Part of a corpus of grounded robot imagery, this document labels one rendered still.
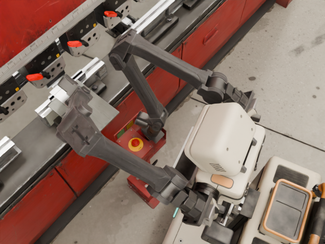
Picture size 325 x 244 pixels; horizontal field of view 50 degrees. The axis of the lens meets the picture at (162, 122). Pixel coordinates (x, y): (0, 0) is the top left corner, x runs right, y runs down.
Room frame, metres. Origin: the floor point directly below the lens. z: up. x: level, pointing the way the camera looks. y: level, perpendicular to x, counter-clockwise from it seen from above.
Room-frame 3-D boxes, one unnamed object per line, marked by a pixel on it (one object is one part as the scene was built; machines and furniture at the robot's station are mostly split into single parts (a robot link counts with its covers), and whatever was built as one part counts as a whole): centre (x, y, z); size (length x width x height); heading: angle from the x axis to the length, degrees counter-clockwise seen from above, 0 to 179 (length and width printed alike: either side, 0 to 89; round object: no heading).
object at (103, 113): (0.74, 0.35, 1.00); 0.26 x 0.18 x 0.01; 51
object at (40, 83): (0.82, 0.48, 1.24); 0.15 x 0.09 x 0.17; 141
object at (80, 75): (0.87, 0.44, 0.99); 0.20 x 0.03 x 0.03; 141
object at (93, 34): (0.97, 0.35, 1.24); 0.15 x 0.09 x 0.17; 141
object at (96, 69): (0.88, 0.43, 0.92); 0.39 x 0.06 x 0.10; 141
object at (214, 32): (1.53, -0.31, 0.59); 0.15 x 0.02 x 0.07; 141
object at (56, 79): (0.84, 0.46, 1.11); 0.10 x 0.02 x 0.10; 141
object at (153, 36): (1.27, 0.03, 0.89); 0.30 x 0.05 x 0.03; 141
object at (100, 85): (0.83, 0.39, 0.89); 0.30 x 0.05 x 0.03; 141
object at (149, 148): (0.71, 0.10, 0.75); 0.20 x 0.16 x 0.18; 138
